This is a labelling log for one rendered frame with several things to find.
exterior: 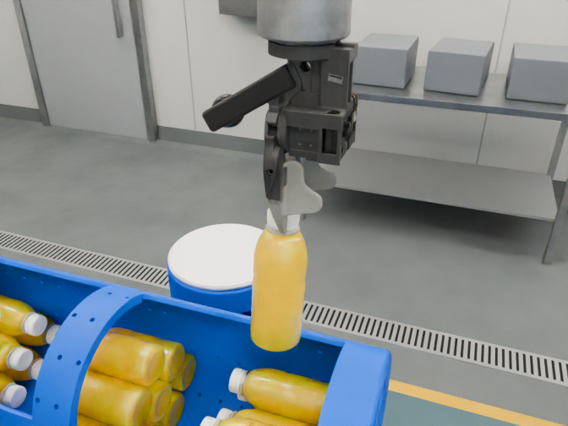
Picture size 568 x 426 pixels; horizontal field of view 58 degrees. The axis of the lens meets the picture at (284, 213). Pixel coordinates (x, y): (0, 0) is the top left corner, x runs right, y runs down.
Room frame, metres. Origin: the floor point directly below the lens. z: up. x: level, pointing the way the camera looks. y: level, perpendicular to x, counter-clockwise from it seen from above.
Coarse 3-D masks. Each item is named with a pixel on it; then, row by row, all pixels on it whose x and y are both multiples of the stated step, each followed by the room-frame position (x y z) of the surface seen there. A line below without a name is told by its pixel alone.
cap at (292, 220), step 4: (268, 212) 0.53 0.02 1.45; (268, 216) 0.52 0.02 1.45; (288, 216) 0.51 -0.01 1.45; (292, 216) 0.52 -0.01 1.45; (296, 216) 0.52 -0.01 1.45; (268, 220) 0.52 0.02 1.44; (272, 220) 0.52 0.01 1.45; (288, 220) 0.51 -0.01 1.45; (292, 220) 0.51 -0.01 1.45; (296, 220) 0.52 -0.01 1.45; (268, 224) 0.52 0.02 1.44; (272, 224) 0.52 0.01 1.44; (288, 224) 0.51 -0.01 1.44; (292, 224) 0.51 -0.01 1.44; (296, 224) 0.52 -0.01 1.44; (276, 228) 0.51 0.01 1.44; (288, 228) 0.51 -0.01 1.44; (292, 228) 0.51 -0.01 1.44
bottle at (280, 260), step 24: (264, 240) 0.51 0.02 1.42; (288, 240) 0.51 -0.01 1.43; (264, 264) 0.50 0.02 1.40; (288, 264) 0.49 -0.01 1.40; (264, 288) 0.49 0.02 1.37; (288, 288) 0.49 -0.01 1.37; (264, 312) 0.49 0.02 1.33; (288, 312) 0.48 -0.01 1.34; (264, 336) 0.48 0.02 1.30; (288, 336) 0.48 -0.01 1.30
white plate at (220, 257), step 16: (224, 224) 1.19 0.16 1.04; (192, 240) 1.11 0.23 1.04; (208, 240) 1.11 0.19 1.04; (224, 240) 1.11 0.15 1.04; (240, 240) 1.11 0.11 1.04; (256, 240) 1.11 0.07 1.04; (176, 256) 1.04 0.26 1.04; (192, 256) 1.04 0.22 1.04; (208, 256) 1.04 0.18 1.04; (224, 256) 1.04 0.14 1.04; (240, 256) 1.04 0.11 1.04; (176, 272) 0.97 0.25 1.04; (192, 272) 0.97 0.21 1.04; (208, 272) 0.97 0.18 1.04; (224, 272) 0.97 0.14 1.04; (240, 272) 0.97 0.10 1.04; (208, 288) 0.92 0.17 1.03; (224, 288) 0.92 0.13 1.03
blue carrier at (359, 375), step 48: (0, 288) 0.87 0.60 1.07; (48, 288) 0.82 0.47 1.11; (96, 288) 0.77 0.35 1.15; (96, 336) 0.56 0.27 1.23; (192, 336) 0.72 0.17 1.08; (240, 336) 0.68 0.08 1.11; (48, 384) 0.51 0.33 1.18; (192, 384) 0.68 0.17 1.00; (336, 384) 0.47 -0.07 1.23; (384, 384) 0.49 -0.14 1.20
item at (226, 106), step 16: (256, 80) 0.52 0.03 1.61; (272, 80) 0.51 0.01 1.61; (288, 80) 0.51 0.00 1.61; (224, 96) 0.55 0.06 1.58; (240, 96) 0.52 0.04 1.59; (256, 96) 0.52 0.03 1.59; (272, 96) 0.51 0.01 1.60; (208, 112) 0.53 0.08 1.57; (224, 112) 0.53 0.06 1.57; (240, 112) 0.52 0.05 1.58
